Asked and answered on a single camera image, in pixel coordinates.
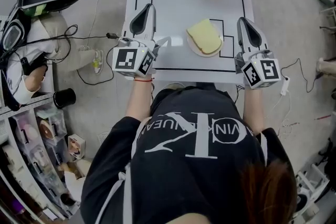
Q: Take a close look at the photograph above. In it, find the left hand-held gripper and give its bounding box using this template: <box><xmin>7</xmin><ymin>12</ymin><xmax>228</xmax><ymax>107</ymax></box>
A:
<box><xmin>112</xmin><ymin>3</ymin><xmax>172</xmax><ymax>80</ymax></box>

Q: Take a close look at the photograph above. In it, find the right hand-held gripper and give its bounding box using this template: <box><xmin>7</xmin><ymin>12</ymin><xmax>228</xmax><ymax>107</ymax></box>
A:
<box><xmin>234</xmin><ymin>17</ymin><xmax>282</xmax><ymax>90</ymax></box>

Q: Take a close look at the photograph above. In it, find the small white plate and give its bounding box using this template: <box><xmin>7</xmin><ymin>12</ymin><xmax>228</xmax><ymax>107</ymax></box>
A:
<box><xmin>186</xmin><ymin>22</ymin><xmax>225</xmax><ymax>58</ymax></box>

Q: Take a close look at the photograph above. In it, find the person's right forearm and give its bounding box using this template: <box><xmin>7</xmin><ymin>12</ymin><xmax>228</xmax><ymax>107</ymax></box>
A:
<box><xmin>241</xmin><ymin>86</ymin><xmax>265</xmax><ymax>137</ymax></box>

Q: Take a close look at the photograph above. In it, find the person's left forearm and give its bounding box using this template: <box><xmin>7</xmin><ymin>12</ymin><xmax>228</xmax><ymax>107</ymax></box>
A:
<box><xmin>124</xmin><ymin>77</ymin><xmax>155</xmax><ymax>124</ymax></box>

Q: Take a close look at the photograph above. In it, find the white power adapter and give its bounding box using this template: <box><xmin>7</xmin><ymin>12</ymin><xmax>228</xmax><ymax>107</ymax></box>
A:
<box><xmin>280</xmin><ymin>76</ymin><xmax>290</xmax><ymax>97</ymax></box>

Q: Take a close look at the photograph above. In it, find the person's light shoe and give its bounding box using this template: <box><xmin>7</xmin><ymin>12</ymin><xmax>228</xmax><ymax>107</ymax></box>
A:
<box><xmin>163</xmin><ymin>82</ymin><xmax>186</xmax><ymax>91</ymax></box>

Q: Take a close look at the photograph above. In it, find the black cylindrical bin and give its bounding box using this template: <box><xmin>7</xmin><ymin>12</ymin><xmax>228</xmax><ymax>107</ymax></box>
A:
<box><xmin>53</xmin><ymin>88</ymin><xmax>77</xmax><ymax>109</ymax></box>

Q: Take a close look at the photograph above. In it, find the black rounded case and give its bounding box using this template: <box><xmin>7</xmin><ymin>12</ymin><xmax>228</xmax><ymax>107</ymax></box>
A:
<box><xmin>1</xmin><ymin>18</ymin><xmax>27</xmax><ymax>51</ymax></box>

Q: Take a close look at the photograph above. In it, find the small printed white box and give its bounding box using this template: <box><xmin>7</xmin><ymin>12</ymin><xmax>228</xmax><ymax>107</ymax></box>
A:
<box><xmin>67</xmin><ymin>133</ymin><xmax>86</xmax><ymax>160</ymax></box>

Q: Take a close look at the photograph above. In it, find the clear plastic storage box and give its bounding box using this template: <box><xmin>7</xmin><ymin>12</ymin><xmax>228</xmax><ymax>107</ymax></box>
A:
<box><xmin>10</xmin><ymin>112</ymin><xmax>40</xmax><ymax>155</ymax></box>
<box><xmin>35</xmin><ymin>109</ymin><xmax>68</xmax><ymax>145</ymax></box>

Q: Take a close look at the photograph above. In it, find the white metal shelf unit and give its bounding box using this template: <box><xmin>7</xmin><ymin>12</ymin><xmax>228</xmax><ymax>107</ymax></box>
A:
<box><xmin>0</xmin><ymin>91</ymin><xmax>89</xmax><ymax>222</ymax></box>

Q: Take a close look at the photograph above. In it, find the person's black printed t-shirt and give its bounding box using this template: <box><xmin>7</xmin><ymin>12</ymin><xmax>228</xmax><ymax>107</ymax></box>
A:
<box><xmin>81</xmin><ymin>85</ymin><xmax>297</xmax><ymax>224</ymax></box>

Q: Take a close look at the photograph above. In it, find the white step stool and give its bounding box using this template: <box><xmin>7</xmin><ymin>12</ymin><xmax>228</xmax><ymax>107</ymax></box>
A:
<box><xmin>293</xmin><ymin>162</ymin><xmax>331</xmax><ymax>218</ymax></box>

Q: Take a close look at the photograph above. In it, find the black floor cable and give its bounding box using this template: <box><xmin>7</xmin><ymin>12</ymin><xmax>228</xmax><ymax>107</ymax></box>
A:
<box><xmin>0</xmin><ymin>24</ymin><xmax>110</xmax><ymax>66</ymax></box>

